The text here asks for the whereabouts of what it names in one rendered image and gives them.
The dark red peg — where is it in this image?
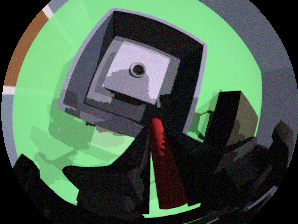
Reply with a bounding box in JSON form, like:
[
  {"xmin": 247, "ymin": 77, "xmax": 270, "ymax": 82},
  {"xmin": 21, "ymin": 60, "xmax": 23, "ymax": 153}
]
[{"xmin": 148, "ymin": 117, "xmax": 189, "ymax": 210}]

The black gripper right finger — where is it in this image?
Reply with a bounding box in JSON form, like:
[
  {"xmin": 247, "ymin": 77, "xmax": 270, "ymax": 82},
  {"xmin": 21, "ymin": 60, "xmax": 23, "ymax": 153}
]
[{"xmin": 164, "ymin": 124, "xmax": 258, "ymax": 206}]

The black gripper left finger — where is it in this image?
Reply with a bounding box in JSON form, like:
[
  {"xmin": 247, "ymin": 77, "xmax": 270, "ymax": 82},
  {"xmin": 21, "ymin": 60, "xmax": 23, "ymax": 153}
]
[{"xmin": 63, "ymin": 127, "xmax": 152, "ymax": 214}]

